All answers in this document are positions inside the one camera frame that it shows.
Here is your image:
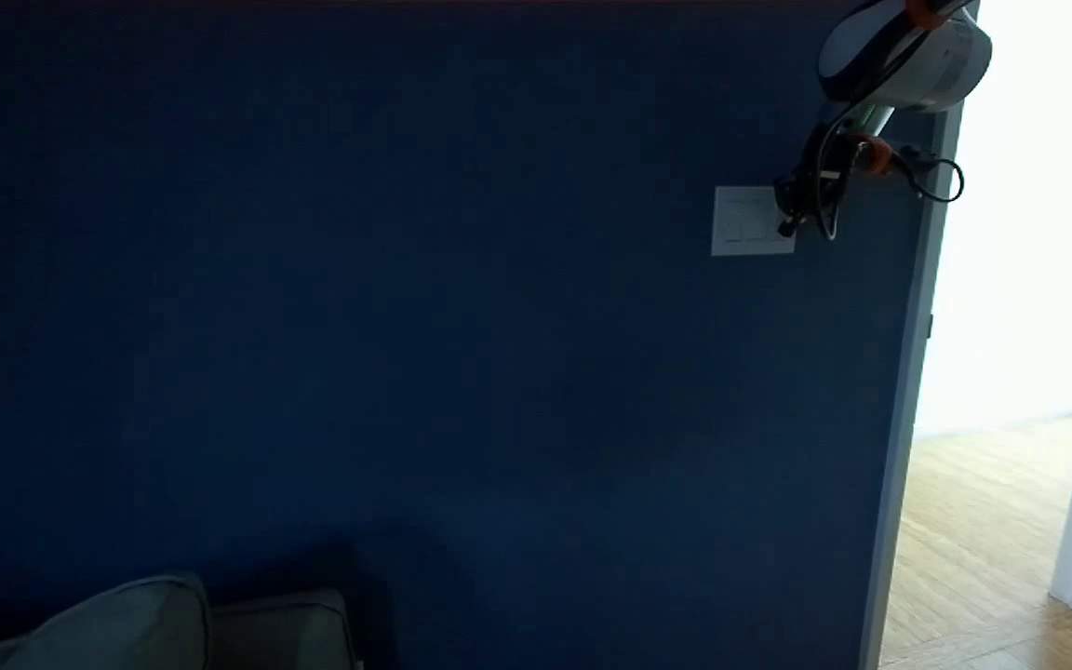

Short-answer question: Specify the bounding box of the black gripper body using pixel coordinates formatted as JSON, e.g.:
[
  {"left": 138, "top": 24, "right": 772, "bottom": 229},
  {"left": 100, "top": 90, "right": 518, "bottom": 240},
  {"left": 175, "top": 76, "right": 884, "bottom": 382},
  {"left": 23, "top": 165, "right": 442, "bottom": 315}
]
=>
[{"left": 784, "top": 110, "right": 897, "bottom": 198}]

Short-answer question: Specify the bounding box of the small grey-green sofa cushion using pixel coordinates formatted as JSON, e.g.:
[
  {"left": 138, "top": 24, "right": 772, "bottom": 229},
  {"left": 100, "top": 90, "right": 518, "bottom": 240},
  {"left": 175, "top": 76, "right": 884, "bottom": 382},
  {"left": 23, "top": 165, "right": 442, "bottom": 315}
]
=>
[{"left": 204, "top": 584, "right": 358, "bottom": 670}]

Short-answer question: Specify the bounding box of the large grey-green sofa cushion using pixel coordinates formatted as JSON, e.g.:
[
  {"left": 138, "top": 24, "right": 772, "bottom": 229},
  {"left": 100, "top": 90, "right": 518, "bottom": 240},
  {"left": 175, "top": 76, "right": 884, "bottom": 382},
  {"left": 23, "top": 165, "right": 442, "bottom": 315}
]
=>
[{"left": 0, "top": 568, "right": 215, "bottom": 670}]

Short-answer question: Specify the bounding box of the white light switch plate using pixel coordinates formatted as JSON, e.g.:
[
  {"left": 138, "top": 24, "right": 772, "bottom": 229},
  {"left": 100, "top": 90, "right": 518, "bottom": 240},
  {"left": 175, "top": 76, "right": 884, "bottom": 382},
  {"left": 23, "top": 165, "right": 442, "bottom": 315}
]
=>
[{"left": 709, "top": 181, "right": 802, "bottom": 261}]

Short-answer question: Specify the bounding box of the black looped cable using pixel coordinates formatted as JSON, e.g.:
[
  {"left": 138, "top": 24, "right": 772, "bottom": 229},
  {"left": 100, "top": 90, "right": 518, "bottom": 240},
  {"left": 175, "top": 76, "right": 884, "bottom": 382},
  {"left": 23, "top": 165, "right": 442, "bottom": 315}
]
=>
[{"left": 892, "top": 143, "right": 972, "bottom": 209}]

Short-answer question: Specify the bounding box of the grey door frame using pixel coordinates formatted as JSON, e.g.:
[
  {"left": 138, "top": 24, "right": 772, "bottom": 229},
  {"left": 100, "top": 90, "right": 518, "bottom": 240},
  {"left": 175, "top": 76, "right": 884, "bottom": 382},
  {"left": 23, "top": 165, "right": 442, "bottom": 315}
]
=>
[{"left": 853, "top": 98, "right": 976, "bottom": 670}]

